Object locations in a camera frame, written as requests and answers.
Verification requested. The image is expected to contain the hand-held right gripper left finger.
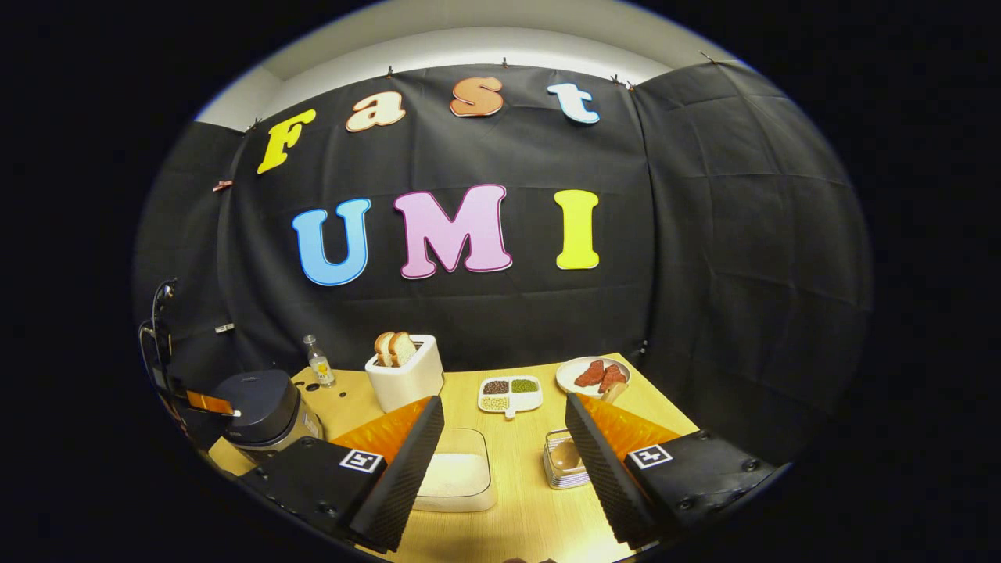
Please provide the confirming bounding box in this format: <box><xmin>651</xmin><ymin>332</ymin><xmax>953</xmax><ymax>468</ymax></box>
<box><xmin>239</xmin><ymin>395</ymin><xmax>445</xmax><ymax>553</ymax></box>

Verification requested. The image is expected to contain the white toaster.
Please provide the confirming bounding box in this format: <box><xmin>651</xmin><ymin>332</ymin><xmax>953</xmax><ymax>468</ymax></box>
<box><xmin>365</xmin><ymin>335</ymin><xmax>445</xmax><ymax>413</ymax></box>

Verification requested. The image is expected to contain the white divided dish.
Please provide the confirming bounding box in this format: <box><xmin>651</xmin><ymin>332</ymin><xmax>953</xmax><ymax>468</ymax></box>
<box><xmin>478</xmin><ymin>375</ymin><xmax>544</xmax><ymax>419</ymax></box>

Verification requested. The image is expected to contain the black backdrop cloth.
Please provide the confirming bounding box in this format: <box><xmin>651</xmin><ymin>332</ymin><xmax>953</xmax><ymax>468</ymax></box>
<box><xmin>133</xmin><ymin>61</ymin><xmax>873</xmax><ymax>470</ymax></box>

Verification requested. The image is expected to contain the metal wire chopstick holder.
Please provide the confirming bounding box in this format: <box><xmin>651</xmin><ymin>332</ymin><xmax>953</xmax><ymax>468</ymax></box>
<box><xmin>543</xmin><ymin>429</ymin><xmax>591</xmax><ymax>490</ymax></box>

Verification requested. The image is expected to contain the white round plate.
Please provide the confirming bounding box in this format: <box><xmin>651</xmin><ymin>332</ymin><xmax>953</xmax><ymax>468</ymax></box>
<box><xmin>556</xmin><ymin>357</ymin><xmax>631</xmax><ymax>399</ymax></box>

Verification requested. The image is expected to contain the small glass bottle yellow label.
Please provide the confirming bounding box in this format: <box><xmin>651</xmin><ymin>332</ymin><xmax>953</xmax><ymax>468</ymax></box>
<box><xmin>303</xmin><ymin>335</ymin><xmax>336</xmax><ymax>389</ymax></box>

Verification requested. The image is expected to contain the black silver rice cooker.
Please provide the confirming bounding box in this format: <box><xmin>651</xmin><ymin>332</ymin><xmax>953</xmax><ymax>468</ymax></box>
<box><xmin>213</xmin><ymin>369</ymin><xmax>324</xmax><ymax>464</ymax></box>

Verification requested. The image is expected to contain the clear plastic container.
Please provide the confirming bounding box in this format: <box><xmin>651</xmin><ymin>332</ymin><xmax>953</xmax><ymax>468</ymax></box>
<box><xmin>412</xmin><ymin>428</ymin><xmax>498</xmax><ymax>513</ymax></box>

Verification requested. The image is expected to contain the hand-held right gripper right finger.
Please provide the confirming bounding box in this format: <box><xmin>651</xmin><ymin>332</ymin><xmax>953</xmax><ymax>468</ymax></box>
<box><xmin>565</xmin><ymin>393</ymin><xmax>783</xmax><ymax>548</ymax></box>

